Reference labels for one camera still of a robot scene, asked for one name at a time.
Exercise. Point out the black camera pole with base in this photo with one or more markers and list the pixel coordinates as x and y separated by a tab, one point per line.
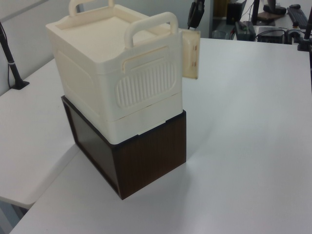
11	61

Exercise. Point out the cream plastic cabinet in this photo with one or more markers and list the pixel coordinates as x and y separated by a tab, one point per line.
104	73

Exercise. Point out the cream cabinet door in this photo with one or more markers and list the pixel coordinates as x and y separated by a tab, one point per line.
191	56

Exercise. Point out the brown wooden board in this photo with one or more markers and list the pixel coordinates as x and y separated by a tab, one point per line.
267	18

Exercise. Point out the black electronic device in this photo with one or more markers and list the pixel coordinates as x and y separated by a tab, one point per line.
245	30

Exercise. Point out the black clamp pole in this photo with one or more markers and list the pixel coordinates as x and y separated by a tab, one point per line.
306	36

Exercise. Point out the black computer box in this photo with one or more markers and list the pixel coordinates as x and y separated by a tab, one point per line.
235	12

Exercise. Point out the black Franka gripper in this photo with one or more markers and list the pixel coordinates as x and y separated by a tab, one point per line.
198	11

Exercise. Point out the black computer keyboard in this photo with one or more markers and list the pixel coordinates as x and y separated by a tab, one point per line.
297	15

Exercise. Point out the clear drinking glass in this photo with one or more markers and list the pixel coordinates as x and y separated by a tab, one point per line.
219	34

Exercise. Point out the dark brown wooden box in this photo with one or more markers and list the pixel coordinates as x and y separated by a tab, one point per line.
146	163

